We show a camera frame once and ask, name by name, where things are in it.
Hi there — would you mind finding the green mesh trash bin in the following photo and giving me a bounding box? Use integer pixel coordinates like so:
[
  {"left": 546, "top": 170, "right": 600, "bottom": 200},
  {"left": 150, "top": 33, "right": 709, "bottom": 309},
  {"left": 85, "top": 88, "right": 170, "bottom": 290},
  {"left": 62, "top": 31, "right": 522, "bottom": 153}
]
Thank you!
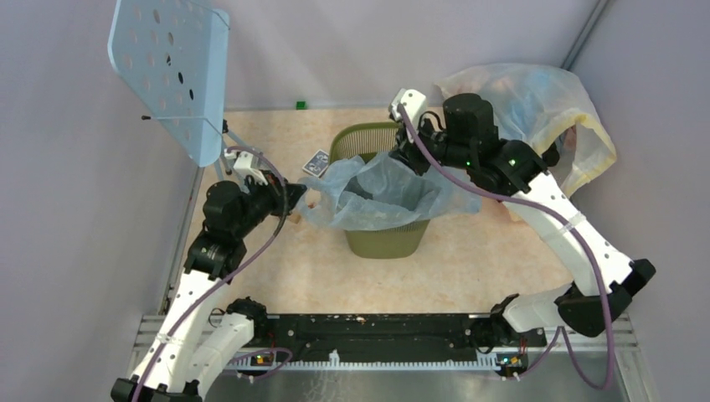
[{"left": 329, "top": 121, "right": 429, "bottom": 260}]

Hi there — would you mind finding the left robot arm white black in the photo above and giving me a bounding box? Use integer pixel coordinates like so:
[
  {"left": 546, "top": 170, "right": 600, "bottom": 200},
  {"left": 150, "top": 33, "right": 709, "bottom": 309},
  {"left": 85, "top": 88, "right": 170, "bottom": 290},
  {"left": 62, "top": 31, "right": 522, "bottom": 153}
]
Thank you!
[{"left": 111, "top": 170, "right": 307, "bottom": 401}]

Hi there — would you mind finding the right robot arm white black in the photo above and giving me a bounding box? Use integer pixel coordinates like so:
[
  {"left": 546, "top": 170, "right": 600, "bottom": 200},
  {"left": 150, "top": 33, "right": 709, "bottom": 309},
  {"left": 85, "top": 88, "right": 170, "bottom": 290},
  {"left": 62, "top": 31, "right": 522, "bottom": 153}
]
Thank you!
[{"left": 388, "top": 89, "right": 656, "bottom": 345}]

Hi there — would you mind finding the light blue music stand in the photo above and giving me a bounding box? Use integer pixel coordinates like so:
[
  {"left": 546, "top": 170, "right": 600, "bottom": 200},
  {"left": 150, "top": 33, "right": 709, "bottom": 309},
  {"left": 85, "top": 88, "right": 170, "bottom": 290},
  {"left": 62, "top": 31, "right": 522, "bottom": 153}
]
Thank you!
[{"left": 107, "top": 0, "right": 239, "bottom": 180}]

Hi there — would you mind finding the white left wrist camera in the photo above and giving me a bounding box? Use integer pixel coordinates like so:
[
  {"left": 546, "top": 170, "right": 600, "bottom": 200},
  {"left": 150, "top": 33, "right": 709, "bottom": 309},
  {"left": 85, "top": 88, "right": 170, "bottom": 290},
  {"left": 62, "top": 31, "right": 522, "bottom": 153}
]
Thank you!
[{"left": 223, "top": 147, "right": 269, "bottom": 186}]

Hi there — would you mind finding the blue playing card box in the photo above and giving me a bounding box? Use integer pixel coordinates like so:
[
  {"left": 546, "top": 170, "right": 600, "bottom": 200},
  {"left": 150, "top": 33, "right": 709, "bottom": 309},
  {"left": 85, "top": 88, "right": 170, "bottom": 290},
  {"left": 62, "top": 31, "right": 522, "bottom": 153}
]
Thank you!
[{"left": 302, "top": 149, "right": 329, "bottom": 178}]

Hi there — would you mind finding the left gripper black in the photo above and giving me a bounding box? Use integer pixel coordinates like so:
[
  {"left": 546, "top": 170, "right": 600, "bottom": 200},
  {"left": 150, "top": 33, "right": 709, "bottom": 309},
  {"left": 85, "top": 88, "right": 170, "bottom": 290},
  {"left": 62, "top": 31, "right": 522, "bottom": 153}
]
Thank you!
[{"left": 233, "top": 169, "right": 307, "bottom": 239}]

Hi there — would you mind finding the blue plastic trash bag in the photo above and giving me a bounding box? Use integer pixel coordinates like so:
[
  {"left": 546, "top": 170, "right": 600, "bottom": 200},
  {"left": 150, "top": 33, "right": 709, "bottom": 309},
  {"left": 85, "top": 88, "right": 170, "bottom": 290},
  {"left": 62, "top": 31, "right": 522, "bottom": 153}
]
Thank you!
[{"left": 296, "top": 152, "right": 482, "bottom": 231}]

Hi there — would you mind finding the large translucent bag of trash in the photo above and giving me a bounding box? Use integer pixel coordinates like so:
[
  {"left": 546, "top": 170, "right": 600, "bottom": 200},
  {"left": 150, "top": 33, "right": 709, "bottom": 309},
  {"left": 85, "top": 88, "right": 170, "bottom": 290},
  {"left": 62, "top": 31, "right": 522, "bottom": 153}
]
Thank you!
[{"left": 435, "top": 63, "right": 617, "bottom": 196}]

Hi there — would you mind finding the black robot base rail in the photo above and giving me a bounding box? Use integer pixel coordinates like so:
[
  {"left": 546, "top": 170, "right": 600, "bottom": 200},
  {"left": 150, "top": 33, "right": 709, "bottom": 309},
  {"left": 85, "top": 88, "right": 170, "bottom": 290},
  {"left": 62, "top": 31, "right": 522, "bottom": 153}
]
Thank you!
[{"left": 248, "top": 313, "right": 548, "bottom": 363}]

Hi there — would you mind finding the white toothed rack strip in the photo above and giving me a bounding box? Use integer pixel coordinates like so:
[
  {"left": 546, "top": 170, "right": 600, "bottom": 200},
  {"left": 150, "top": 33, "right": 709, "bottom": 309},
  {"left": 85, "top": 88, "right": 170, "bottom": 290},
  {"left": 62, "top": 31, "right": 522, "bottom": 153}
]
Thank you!
[{"left": 221, "top": 350, "right": 501, "bottom": 373}]

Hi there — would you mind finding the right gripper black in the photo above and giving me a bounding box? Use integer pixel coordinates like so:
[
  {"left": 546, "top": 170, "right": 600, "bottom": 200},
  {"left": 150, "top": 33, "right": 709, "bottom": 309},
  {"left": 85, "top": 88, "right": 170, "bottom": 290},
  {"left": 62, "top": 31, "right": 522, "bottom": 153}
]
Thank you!
[{"left": 388, "top": 112, "right": 472, "bottom": 178}]

